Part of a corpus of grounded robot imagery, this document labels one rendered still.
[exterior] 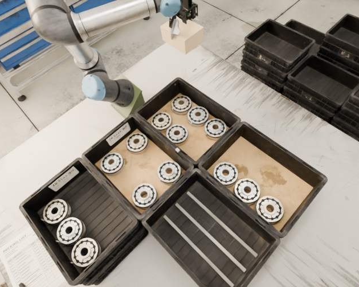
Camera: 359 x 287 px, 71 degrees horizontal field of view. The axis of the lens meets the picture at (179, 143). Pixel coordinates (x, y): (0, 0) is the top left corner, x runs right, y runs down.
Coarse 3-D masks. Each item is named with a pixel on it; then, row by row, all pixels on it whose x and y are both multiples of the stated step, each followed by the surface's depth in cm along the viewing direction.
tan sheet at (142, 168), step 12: (120, 144) 121; (132, 156) 117; (144, 156) 117; (156, 156) 116; (168, 156) 116; (132, 168) 114; (144, 168) 114; (156, 168) 113; (120, 180) 112; (132, 180) 111; (144, 180) 111; (156, 180) 110; (132, 192) 108
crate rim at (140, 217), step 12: (108, 132) 113; (96, 144) 110; (168, 144) 107; (84, 156) 108; (180, 156) 105; (192, 168) 101; (180, 180) 99; (168, 192) 97; (156, 204) 95; (144, 216) 93
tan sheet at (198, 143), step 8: (176, 96) 132; (168, 104) 130; (192, 104) 129; (168, 112) 128; (176, 120) 125; (184, 120) 125; (192, 128) 122; (200, 128) 121; (192, 136) 120; (200, 136) 119; (184, 144) 118; (192, 144) 117; (200, 144) 117; (208, 144) 117; (192, 152) 115; (200, 152) 115
